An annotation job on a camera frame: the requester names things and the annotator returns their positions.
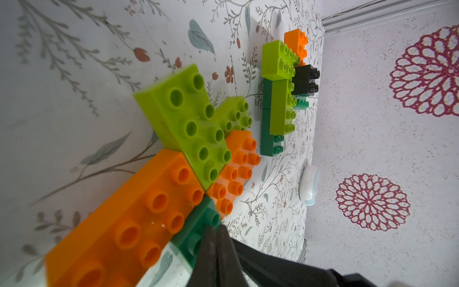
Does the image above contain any orange lego brick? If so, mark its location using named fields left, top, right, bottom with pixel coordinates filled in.
left=284, top=29, right=308, bottom=66
left=206, top=130, right=261, bottom=219
left=45, top=149, right=204, bottom=287

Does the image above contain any lime lego brick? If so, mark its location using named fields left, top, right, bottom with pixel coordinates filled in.
left=134, top=64, right=231, bottom=190
left=270, top=80, right=296, bottom=135
left=261, top=40, right=300, bottom=81
left=213, top=96, right=252, bottom=137

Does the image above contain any dark green lego brick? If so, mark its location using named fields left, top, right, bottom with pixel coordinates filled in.
left=261, top=79, right=284, bottom=157
left=294, top=96, right=309, bottom=110
left=170, top=196, right=221, bottom=273

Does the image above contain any black lego block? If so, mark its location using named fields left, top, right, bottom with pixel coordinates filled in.
left=292, top=65, right=320, bottom=95

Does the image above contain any orange lego brick bottom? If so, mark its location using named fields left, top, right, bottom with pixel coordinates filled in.
left=45, top=149, right=204, bottom=287

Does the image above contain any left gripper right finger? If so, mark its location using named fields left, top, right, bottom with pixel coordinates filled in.
left=216, top=224, right=248, bottom=287

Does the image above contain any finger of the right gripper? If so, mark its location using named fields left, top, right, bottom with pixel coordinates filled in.
left=233, top=239, right=375, bottom=287

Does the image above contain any dark green lego brick bottom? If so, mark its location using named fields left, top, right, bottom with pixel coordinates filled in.
left=170, top=196, right=221, bottom=273

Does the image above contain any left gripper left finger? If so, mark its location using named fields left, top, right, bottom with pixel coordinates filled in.
left=186, top=227, right=218, bottom=287

